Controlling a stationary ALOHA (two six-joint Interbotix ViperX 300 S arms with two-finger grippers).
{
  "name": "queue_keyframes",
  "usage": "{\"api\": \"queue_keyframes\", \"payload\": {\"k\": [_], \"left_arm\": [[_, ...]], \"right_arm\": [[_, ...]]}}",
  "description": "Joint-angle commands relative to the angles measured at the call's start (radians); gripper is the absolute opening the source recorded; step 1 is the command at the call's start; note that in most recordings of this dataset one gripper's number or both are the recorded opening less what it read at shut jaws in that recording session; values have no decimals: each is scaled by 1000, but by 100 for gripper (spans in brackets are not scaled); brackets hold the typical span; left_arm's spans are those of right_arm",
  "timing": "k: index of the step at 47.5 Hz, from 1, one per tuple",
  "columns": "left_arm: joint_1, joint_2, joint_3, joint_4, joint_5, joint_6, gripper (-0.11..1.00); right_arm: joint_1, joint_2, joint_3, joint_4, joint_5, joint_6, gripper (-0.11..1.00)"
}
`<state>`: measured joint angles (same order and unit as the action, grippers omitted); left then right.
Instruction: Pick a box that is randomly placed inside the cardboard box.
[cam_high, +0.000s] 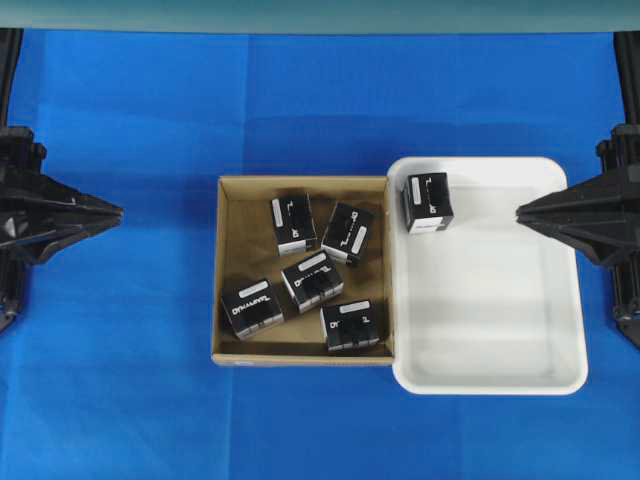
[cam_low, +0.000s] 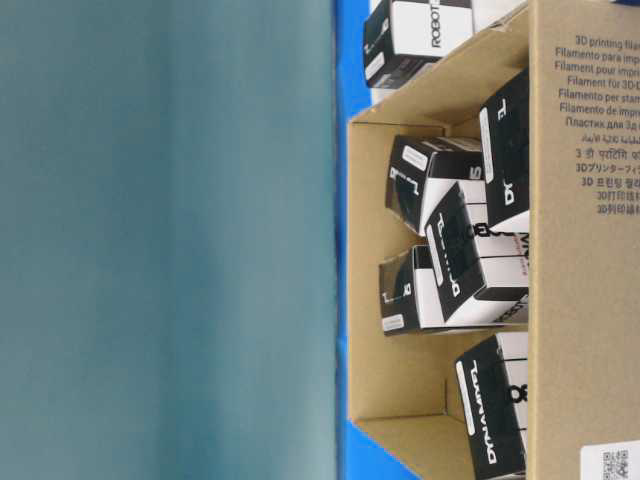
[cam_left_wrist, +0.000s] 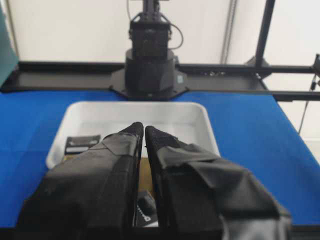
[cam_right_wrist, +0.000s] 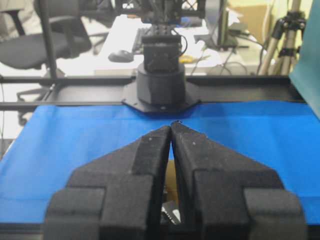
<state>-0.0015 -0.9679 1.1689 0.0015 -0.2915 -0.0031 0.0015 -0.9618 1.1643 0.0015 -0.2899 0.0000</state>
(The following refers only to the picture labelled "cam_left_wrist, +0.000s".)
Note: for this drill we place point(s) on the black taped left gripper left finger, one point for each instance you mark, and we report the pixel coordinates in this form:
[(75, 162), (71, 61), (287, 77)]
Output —
[(92, 196)]

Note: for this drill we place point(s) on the black white-labelled small box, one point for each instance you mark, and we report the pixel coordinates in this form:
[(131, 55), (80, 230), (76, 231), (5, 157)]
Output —
[(79, 144)]

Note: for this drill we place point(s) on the white plastic tray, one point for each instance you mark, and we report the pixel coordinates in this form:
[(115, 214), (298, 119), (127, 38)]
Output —
[(188, 121)]

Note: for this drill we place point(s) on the blue table cloth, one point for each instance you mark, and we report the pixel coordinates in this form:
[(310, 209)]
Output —
[(251, 130)]

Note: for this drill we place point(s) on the black aluminium frame rail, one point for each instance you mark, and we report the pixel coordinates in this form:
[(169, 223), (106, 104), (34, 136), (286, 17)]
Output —
[(226, 78)]

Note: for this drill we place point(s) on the brown cardboard box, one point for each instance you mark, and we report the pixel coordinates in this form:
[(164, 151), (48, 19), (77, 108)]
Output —
[(145, 176)]

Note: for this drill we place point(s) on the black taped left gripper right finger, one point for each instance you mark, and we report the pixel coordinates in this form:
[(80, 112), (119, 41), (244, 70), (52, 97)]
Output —
[(202, 196)]

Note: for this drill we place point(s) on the black robot arm with base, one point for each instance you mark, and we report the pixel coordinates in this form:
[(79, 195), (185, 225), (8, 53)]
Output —
[(149, 72)]

